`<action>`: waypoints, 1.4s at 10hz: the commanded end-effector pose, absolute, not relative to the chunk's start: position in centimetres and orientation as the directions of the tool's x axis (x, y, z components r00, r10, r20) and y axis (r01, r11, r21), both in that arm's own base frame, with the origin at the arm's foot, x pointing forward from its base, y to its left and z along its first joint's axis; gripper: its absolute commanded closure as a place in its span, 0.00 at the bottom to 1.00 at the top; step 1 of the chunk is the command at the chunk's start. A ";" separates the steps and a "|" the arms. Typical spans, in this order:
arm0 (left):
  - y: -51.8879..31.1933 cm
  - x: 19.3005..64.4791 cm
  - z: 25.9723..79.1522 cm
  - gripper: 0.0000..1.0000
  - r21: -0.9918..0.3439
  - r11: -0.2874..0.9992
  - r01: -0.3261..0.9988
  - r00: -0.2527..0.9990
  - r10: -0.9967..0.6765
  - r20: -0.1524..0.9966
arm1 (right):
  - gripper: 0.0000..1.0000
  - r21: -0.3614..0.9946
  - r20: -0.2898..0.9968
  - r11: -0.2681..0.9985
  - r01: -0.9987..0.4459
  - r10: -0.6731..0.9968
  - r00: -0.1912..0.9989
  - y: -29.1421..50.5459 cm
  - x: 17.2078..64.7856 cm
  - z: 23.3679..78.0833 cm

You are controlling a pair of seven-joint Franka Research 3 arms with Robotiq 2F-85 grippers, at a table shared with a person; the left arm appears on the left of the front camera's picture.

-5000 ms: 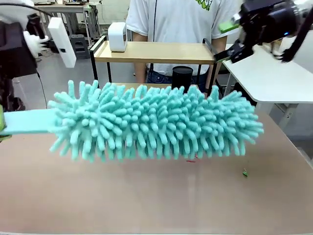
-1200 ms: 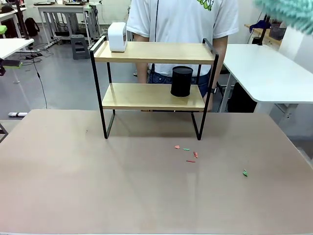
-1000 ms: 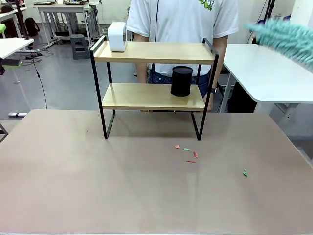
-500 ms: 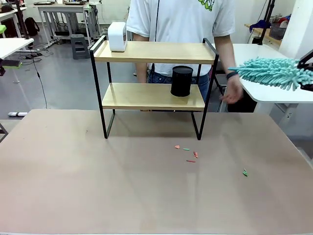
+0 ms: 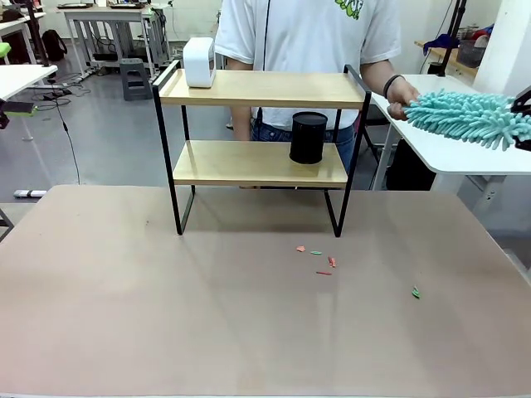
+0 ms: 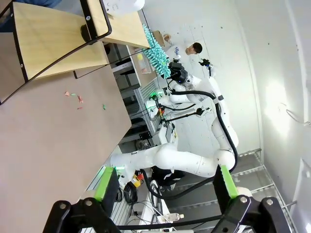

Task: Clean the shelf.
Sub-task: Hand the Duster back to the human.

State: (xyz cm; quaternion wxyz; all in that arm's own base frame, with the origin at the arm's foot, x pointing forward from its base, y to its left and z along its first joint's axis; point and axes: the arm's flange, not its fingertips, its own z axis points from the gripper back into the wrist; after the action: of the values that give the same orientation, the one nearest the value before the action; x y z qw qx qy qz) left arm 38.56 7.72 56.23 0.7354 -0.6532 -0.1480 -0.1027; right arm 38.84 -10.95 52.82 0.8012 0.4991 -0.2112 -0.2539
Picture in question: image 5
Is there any teal microfiber duster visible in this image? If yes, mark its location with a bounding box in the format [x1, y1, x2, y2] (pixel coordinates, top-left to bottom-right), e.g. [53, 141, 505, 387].
[400, 89, 531, 153]

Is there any white cube device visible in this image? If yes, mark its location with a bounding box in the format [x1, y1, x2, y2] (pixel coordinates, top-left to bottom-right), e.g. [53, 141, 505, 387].
[183, 36, 217, 90]

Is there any person's left hand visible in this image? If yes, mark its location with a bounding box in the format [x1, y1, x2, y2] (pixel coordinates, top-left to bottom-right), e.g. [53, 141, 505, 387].
[387, 76, 421, 122]

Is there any black cord on shirt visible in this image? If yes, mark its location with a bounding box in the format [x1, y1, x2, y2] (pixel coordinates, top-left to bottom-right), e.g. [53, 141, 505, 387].
[256, 0, 272, 128]

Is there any black backpack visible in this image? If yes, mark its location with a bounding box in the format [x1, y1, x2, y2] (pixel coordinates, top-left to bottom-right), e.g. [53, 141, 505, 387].
[41, 29, 68, 63]

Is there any wooden shelf black metal frame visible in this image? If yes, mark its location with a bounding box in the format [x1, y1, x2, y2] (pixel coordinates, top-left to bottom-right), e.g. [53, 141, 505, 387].
[151, 59, 373, 240]

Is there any grey metal frame desk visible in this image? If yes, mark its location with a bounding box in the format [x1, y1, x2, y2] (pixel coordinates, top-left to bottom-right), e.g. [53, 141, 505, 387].
[61, 3, 171, 80]

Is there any person's right forearm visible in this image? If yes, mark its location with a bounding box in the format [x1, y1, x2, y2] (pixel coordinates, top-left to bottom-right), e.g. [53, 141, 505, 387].
[229, 60, 255, 142]

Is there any black stand pole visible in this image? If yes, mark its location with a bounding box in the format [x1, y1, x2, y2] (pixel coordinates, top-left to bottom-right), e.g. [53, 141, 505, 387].
[27, 0, 51, 70]
[438, 0, 468, 78]

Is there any black cylindrical container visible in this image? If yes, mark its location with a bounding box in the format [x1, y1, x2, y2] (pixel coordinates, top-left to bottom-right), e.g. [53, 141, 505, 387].
[289, 110, 329, 165]

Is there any black box under table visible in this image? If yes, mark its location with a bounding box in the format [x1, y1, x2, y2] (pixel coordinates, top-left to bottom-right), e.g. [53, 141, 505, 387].
[385, 138, 437, 192]

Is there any grey plastic step stool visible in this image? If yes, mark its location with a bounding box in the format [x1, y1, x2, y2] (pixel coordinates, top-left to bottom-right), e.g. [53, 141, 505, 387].
[119, 57, 153, 102]

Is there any white rounded table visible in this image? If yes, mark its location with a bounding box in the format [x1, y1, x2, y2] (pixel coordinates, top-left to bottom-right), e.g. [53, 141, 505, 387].
[367, 73, 531, 221]

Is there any white desk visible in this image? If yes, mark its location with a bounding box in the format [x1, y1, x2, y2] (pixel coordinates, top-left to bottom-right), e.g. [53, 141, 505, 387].
[0, 64, 59, 142]

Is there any blue cloth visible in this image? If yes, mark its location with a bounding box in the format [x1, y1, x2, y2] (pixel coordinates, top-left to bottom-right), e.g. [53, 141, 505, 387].
[421, 32, 460, 56]

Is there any wooden workbench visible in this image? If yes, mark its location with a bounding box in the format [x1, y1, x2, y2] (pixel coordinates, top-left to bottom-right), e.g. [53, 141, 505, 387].
[413, 39, 480, 79]

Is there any black floor cable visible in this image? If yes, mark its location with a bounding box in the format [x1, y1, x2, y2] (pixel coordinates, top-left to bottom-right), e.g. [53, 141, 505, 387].
[35, 82, 82, 184]

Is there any person in white t-shirt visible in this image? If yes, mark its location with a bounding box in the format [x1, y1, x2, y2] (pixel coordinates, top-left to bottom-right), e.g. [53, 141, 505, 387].
[213, 0, 402, 146]

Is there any black wristband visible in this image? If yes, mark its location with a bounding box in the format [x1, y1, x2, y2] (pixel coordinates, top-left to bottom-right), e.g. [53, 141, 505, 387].
[382, 74, 406, 100]

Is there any person's left forearm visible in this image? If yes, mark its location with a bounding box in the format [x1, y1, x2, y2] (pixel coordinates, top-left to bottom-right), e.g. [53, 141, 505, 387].
[359, 57, 402, 95]

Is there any grey mesh basket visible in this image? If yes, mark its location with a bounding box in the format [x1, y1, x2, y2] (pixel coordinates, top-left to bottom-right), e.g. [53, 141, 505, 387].
[457, 38, 487, 68]

